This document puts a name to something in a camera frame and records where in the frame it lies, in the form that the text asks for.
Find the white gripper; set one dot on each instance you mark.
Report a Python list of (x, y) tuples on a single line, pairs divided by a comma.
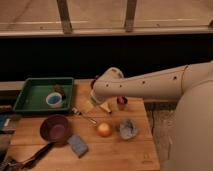
[(96, 99)]

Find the purple bowl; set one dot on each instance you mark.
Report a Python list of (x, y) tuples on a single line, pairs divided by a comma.
[(55, 128)]

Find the black handled brush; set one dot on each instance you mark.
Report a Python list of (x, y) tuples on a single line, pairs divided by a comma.
[(11, 164)]

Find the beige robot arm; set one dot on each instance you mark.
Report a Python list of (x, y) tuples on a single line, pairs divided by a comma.
[(192, 87)]

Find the metal spoon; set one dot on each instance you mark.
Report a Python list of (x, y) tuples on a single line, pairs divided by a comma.
[(79, 113)]

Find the orange ball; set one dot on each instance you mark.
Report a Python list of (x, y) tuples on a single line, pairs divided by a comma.
[(104, 129)]

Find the crumpled grey foil cup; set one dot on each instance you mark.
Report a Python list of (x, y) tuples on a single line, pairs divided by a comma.
[(127, 129)]

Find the dark object in tray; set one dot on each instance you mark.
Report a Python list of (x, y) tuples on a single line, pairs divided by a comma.
[(59, 89)]

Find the blue sponge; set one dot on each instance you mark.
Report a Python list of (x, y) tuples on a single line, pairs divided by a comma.
[(78, 146)]

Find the green plastic tray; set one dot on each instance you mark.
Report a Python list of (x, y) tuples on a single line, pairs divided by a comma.
[(32, 97)]

